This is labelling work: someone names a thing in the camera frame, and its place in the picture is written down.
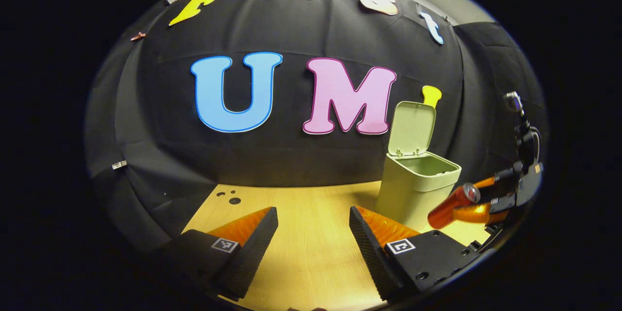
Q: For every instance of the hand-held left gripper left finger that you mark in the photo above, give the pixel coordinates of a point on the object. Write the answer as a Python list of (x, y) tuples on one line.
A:
[(252, 252)]

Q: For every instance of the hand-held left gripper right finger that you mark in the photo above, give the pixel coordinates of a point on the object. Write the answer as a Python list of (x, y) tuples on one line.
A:
[(371, 257)]

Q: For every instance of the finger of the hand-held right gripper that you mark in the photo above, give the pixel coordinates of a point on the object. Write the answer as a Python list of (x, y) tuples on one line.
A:
[(500, 204), (505, 180)]

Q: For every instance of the orange pop can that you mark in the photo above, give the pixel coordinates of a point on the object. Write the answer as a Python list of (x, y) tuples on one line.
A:
[(449, 206)]

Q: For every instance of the pale green desktop garbage bin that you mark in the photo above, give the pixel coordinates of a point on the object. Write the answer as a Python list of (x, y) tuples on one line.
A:
[(413, 189)]

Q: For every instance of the wooden desktop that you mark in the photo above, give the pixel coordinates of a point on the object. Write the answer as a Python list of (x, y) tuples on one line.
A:
[(311, 252)]

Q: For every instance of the black backdrop cloth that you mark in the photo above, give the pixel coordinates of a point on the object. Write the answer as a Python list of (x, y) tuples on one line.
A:
[(291, 155)]

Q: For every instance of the white cloth clip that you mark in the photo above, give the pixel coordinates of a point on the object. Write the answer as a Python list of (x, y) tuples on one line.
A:
[(119, 164)]

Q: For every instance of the orange cloth clip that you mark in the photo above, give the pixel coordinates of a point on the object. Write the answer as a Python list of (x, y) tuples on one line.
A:
[(138, 36)]

